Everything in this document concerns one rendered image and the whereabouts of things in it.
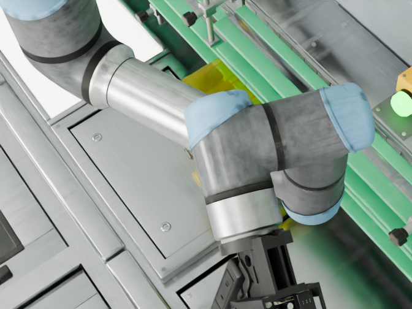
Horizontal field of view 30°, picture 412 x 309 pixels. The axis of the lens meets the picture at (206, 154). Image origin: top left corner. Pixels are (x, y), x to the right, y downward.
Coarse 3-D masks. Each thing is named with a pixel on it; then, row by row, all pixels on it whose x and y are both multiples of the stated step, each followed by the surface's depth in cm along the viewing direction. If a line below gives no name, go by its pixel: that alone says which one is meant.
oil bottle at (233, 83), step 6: (234, 78) 159; (222, 84) 159; (228, 84) 159; (234, 84) 159; (240, 84) 158; (210, 90) 159; (216, 90) 158; (222, 90) 158; (228, 90) 158; (246, 90) 158
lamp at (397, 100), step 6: (402, 90) 132; (396, 96) 132; (402, 96) 131; (408, 96) 131; (396, 102) 131; (402, 102) 131; (408, 102) 130; (396, 108) 132; (402, 108) 131; (408, 108) 131; (402, 114) 132; (408, 114) 132
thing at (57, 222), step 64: (128, 0) 199; (0, 64) 190; (192, 64) 186; (0, 128) 180; (0, 192) 173; (64, 192) 167; (0, 256) 165; (64, 256) 162; (128, 256) 158; (320, 256) 157; (384, 256) 156
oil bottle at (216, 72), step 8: (208, 64) 162; (216, 64) 161; (224, 64) 161; (200, 72) 161; (208, 72) 160; (216, 72) 160; (224, 72) 160; (232, 72) 160; (184, 80) 160; (192, 80) 160; (200, 80) 160; (208, 80) 159; (216, 80) 159; (224, 80) 160; (200, 88) 159; (208, 88) 159
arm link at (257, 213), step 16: (256, 192) 79; (272, 192) 81; (208, 208) 81; (224, 208) 79; (240, 208) 78; (256, 208) 78; (272, 208) 80; (224, 224) 79; (240, 224) 78; (256, 224) 78; (272, 224) 79; (224, 240) 80
